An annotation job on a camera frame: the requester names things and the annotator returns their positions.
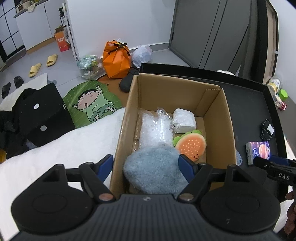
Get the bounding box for black slipper pair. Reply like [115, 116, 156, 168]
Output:
[1, 75, 25, 100]

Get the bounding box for grey-blue fluffy plush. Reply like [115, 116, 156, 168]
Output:
[123, 144, 188, 196]

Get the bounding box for burger plush toy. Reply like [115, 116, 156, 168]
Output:
[173, 130, 207, 162]

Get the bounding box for yellow slipper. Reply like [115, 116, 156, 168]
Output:
[29, 63, 42, 78]
[46, 54, 58, 67]

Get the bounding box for orange paper bag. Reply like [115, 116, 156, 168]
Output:
[102, 40, 130, 79]

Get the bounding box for clear bag of trash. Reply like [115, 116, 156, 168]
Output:
[77, 55, 104, 80]

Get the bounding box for person hand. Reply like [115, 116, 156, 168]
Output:
[284, 191, 295, 235]

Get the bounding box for black clog shoe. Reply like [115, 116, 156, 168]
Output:
[119, 73, 137, 93]

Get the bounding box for black stitched fabric patch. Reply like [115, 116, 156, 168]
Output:
[260, 119, 275, 141]

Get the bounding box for orange cardboard carton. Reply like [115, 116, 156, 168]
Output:
[54, 26, 70, 52]

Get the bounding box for green hexagonal box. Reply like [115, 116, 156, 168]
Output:
[278, 89, 288, 101]

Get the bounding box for green cartoon floor mat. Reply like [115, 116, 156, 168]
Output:
[63, 80, 122, 128]

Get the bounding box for clear bag of white beads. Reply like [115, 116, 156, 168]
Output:
[138, 108, 174, 148]

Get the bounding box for blue knitted cloth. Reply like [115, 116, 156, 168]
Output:
[236, 150, 243, 166]

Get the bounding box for blue tissue packet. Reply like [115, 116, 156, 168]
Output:
[245, 141, 271, 166]

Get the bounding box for black shallow tray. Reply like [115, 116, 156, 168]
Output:
[138, 62, 289, 204]

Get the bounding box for white yellow canister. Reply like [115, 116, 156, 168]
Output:
[267, 77, 281, 94]

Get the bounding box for yellow slipper left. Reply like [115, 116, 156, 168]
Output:
[29, 63, 42, 78]

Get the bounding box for yellow slipper right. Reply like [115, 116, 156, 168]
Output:
[46, 54, 58, 67]

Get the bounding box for red pink figurine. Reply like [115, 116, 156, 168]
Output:
[278, 102, 287, 111]

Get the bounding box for grey door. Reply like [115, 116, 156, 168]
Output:
[169, 0, 251, 73]

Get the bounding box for white soft bundle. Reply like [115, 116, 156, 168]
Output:
[173, 108, 197, 133]

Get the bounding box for brown cardboard box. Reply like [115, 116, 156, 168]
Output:
[109, 73, 238, 200]

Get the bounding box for leaning black-framed board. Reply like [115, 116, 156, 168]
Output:
[238, 0, 280, 85]

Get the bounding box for white blanket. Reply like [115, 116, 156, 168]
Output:
[0, 108, 125, 240]

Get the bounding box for black dice-pattern bag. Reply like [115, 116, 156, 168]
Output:
[15, 83, 75, 147]

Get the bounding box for white plastic bag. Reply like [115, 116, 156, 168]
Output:
[131, 45, 152, 68]

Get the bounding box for white kitchen cabinet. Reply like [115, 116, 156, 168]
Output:
[15, 0, 65, 50]

